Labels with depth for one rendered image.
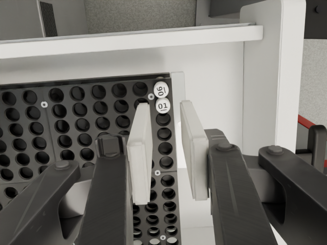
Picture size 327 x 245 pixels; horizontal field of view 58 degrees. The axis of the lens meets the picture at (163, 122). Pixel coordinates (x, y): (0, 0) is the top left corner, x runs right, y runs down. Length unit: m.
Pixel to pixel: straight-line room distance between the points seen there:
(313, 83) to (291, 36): 1.09
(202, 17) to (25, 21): 0.70
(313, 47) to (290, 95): 1.06
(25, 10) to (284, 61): 0.48
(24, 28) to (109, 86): 0.36
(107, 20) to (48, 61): 0.84
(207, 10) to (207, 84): 0.84
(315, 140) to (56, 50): 0.24
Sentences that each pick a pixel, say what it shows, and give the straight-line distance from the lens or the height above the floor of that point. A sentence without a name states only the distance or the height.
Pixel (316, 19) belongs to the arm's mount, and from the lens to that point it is 0.39.
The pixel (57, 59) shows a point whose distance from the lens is 0.33.
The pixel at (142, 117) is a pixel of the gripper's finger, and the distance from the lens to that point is 0.16.
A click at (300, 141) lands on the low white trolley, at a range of 0.67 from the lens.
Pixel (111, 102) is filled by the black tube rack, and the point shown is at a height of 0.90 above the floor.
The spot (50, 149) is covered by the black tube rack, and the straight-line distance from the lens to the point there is 0.29.
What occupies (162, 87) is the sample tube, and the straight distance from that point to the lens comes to 0.24.
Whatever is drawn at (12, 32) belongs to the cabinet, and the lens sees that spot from 0.55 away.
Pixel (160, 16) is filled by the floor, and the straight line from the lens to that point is 1.15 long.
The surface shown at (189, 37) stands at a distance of 0.26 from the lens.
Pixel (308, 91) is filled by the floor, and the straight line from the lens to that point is 1.33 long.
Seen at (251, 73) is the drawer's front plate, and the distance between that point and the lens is 0.31.
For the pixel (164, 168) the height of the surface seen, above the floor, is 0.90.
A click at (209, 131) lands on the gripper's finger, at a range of 0.15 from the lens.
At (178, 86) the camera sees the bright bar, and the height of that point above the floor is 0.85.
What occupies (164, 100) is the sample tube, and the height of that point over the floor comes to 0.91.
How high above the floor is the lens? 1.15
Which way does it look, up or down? 72 degrees down
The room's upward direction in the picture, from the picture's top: 174 degrees clockwise
